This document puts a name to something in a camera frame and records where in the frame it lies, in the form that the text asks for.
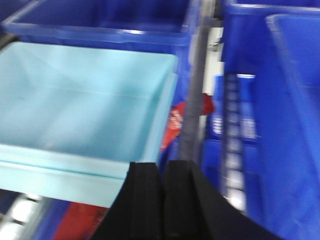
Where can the red label tag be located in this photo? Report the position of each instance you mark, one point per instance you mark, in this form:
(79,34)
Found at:
(177,117)

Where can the dark blue bin lower middle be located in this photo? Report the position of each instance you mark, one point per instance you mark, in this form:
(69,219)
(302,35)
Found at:
(155,26)

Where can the roller track strip right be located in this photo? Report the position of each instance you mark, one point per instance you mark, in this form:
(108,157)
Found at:
(232,173)

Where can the dark blue bin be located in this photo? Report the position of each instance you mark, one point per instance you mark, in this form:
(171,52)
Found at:
(273,47)
(155,26)

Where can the grey metal shelf divider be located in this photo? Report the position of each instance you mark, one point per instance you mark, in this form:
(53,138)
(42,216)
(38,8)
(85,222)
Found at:
(190,139)

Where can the light blue plastic bin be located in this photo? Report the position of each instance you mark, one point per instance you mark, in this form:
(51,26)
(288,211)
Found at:
(72,119)

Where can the dark blue bin lower right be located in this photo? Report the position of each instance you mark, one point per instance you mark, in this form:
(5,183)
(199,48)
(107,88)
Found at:
(273,47)

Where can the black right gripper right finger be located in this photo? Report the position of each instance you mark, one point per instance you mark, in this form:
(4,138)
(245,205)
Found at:
(195,210)

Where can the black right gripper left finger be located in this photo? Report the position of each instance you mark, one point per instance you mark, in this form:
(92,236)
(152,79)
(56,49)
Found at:
(137,212)

